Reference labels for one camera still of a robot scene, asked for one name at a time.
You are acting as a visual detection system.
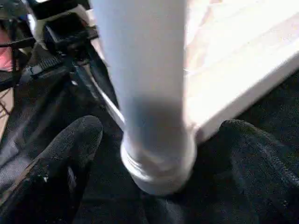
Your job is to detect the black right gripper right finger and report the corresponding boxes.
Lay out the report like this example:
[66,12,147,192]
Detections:
[219,119,299,224]

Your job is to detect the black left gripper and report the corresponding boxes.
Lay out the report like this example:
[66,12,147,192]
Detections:
[43,11,119,117]

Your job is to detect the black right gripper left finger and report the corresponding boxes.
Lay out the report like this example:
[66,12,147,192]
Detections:
[0,115,103,224]

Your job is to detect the white plastic table leg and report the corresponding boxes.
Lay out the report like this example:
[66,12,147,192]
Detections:
[90,0,197,196]

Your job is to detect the black mat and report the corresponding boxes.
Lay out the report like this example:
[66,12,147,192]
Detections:
[0,65,299,224]

